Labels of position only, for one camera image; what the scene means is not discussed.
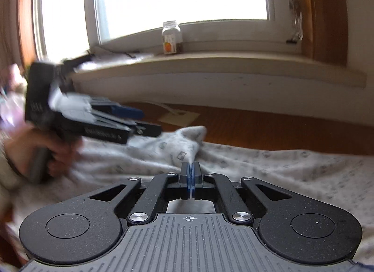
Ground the white patterned pajama garment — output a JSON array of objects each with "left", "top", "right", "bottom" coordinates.
[{"left": 6, "top": 126, "right": 373, "bottom": 264}]

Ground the left forearm beige sleeve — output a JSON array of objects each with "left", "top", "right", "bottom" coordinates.
[{"left": 0, "top": 133, "right": 22, "bottom": 218}]

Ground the person's left hand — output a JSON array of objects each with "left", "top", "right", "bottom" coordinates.
[{"left": 4, "top": 126, "right": 83, "bottom": 177}]

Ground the pink tissue pack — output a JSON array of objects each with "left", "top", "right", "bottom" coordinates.
[{"left": 1, "top": 64, "right": 27, "bottom": 131}]

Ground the clear plastic bag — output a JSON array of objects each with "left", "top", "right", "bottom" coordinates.
[{"left": 77, "top": 53, "right": 155, "bottom": 71}]

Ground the glass jar orange label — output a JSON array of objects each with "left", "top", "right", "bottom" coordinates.
[{"left": 162, "top": 21, "right": 183, "bottom": 55}]

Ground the beige cable cover plate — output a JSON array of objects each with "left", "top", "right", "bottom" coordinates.
[{"left": 158, "top": 110, "right": 199, "bottom": 127}]

